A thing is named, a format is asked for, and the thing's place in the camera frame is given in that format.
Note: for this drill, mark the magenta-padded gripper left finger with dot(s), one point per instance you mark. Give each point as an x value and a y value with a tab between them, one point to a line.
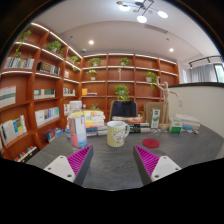
60	166

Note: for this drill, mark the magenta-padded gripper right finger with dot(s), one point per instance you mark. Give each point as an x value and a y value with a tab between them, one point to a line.
165	166

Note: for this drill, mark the clear plastic drink bottle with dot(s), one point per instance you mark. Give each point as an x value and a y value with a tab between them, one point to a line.
78	130

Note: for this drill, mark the flat round red coaster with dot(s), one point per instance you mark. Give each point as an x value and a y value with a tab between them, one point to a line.
151	143

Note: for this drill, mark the green and white box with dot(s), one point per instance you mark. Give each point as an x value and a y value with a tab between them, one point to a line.
175	126

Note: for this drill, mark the green and white carton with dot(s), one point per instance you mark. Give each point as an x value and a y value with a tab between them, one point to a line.
155	119

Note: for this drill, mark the white flat box stack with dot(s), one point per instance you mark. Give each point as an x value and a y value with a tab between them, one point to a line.
188	120

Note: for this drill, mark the colourful book stack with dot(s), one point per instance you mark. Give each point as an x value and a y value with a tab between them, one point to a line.
95	123

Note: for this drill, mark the yellow striped ceramic mug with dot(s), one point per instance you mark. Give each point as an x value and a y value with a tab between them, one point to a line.
116	135

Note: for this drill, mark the wooden artist mannequin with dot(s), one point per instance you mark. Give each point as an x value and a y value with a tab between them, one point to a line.
165	106

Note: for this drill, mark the tan chair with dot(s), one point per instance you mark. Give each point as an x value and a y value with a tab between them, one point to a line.
154	106

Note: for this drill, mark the dark blue office chair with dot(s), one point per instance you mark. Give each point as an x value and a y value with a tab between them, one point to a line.
123	108

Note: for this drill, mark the wooden shelf unit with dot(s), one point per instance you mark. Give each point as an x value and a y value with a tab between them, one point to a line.
100	88

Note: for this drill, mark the grey window curtain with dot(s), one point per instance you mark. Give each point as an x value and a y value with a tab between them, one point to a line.
203	73

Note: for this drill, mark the round recessed ceiling light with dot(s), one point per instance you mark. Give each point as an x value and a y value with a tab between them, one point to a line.
171	50
91	42

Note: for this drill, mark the ceiling air vent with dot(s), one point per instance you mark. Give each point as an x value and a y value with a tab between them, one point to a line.
156	28

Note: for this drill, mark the branched ceiling light fixture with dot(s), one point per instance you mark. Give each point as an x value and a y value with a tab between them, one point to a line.
141	18

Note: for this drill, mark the white wall switch plate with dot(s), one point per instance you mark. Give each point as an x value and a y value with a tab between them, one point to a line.
181	102

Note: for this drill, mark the black ceiling track rail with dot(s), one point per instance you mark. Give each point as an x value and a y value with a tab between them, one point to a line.
203	59

